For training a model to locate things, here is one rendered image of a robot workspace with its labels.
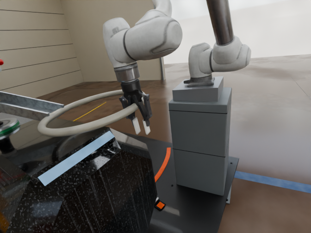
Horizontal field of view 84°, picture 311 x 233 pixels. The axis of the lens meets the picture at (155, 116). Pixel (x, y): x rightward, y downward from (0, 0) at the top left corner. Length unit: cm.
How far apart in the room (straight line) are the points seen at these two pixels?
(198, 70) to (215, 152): 59
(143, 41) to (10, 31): 642
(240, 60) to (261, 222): 109
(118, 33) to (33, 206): 62
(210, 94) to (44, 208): 103
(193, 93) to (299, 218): 111
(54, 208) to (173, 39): 64
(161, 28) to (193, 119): 84
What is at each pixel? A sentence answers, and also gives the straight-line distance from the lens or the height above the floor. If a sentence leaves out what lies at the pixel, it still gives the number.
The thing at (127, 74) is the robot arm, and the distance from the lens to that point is 65.
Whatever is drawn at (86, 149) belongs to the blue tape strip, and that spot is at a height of 85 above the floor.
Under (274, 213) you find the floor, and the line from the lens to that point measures 164.
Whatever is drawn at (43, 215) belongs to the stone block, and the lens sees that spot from 73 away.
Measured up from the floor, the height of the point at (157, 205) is 3.
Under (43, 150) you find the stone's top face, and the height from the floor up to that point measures 87.
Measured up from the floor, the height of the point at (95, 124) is 98.
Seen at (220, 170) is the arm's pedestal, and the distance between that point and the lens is 144.
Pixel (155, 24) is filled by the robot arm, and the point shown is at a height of 126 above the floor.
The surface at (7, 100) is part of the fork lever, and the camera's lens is 125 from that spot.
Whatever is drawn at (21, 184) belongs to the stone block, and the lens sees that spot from 75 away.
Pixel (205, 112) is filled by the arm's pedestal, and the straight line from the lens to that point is 120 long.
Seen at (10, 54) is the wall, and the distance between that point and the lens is 671.
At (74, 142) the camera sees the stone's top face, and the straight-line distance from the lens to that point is 82.
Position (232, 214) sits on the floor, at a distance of 155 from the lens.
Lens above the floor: 122
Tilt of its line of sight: 24 degrees down
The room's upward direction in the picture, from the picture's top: 8 degrees counter-clockwise
